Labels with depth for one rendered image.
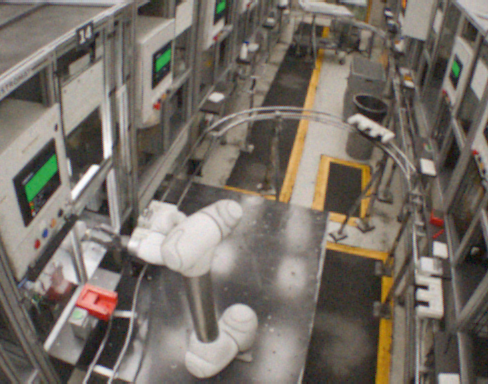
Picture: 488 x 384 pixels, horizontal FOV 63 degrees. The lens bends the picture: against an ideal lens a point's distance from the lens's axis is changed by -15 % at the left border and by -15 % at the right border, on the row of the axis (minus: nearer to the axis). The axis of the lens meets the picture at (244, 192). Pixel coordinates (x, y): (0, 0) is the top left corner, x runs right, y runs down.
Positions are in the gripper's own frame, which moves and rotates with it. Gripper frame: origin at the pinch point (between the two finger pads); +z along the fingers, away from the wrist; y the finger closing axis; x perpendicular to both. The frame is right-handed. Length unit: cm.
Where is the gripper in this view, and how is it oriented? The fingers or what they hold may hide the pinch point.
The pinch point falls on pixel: (93, 233)
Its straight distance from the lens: 221.9
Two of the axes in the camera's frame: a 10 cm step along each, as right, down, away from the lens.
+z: -9.7, -2.2, 1.2
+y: 1.0, -7.7, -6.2
